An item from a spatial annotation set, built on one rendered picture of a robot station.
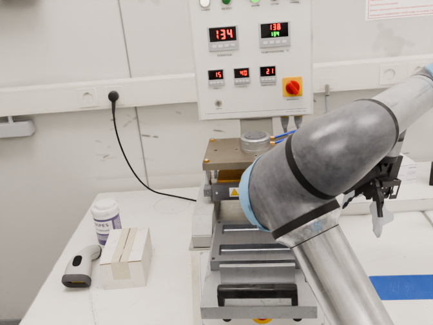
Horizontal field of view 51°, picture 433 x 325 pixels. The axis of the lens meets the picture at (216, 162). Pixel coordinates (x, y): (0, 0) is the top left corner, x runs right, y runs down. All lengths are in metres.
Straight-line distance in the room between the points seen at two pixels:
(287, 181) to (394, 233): 0.91
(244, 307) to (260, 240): 0.19
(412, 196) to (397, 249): 0.27
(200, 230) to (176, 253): 0.35
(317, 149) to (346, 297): 0.22
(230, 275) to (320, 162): 0.39
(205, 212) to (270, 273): 0.29
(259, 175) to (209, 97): 0.64
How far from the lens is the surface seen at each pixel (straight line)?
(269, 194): 0.70
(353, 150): 0.65
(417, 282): 1.36
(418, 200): 1.67
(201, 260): 1.15
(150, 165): 1.88
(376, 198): 1.19
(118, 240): 1.42
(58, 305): 1.38
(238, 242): 1.03
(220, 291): 0.88
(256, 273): 0.94
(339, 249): 0.71
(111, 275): 1.34
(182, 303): 1.27
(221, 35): 1.28
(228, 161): 1.15
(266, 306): 0.90
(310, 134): 0.66
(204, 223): 1.14
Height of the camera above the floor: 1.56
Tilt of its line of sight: 23 degrees down
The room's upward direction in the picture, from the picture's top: 5 degrees counter-clockwise
